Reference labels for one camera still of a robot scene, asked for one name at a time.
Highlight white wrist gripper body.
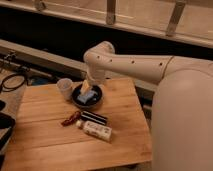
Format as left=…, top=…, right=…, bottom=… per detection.
left=86, top=67, right=106, bottom=86

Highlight yellow gripper tip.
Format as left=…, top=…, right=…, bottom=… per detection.
left=80, top=80, right=90, bottom=95

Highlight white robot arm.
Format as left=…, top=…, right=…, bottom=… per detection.
left=84, top=41, right=213, bottom=171

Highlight blue sponge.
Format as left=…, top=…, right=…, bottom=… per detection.
left=77, top=90, right=96, bottom=103

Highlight black round bowl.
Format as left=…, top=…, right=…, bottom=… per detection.
left=71, top=85, right=103, bottom=108

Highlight white paper cup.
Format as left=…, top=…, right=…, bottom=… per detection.
left=56, top=78, right=73, bottom=100

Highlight black rectangular box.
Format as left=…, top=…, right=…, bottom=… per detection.
left=81, top=111, right=108, bottom=125

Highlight red snack wrapper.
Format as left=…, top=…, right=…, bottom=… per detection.
left=61, top=111, right=81, bottom=126

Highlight white bottle lying down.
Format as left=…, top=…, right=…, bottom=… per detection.
left=76, top=120, right=112, bottom=141

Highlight blue object on floor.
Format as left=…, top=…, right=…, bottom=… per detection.
left=31, top=78, right=49, bottom=86

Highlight black object at left edge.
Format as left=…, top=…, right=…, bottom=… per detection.
left=0, top=99, right=17, bottom=168

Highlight black cable loop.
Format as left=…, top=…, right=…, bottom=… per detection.
left=0, top=73, right=29, bottom=94

